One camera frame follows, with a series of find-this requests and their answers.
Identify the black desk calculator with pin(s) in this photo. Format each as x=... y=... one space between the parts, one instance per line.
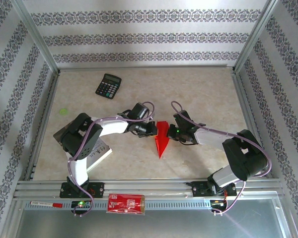
x=108 y=86

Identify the aluminium table edge rail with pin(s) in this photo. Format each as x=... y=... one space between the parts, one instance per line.
x=44 y=124
x=144 y=67
x=250 y=124

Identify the red white marker pen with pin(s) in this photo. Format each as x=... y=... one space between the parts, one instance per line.
x=46 y=204

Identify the white paperback book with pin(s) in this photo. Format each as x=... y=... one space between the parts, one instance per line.
x=100 y=151

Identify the grey metal sheet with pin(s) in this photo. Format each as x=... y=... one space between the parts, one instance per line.
x=151 y=225

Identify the red foil packet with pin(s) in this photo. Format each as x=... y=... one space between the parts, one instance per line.
x=126 y=203

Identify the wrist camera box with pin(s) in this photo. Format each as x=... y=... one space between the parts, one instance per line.
x=182 y=119
x=140 y=111

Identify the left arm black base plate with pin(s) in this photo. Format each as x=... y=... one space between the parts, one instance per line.
x=98 y=189

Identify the aluminium corner post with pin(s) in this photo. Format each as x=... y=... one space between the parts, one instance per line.
x=254 y=37
x=37 y=37

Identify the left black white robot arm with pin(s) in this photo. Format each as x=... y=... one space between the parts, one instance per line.
x=82 y=141

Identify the red square paper sheet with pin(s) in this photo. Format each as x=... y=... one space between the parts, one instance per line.
x=162 y=138

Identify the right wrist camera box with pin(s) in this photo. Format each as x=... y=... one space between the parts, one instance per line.
x=182 y=119

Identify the small circuit board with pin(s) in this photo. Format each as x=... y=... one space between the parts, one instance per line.
x=218 y=203
x=81 y=204

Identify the long aluminium mounting rail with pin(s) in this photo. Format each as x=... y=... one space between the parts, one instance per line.
x=151 y=186

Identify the small green round sticker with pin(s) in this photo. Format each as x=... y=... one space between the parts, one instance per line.
x=63 y=111

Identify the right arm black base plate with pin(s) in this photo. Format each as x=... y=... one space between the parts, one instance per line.
x=198 y=189

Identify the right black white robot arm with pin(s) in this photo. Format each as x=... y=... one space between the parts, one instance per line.
x=241 y=153

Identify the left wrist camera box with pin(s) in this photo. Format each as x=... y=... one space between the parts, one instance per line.
x=140 y=111

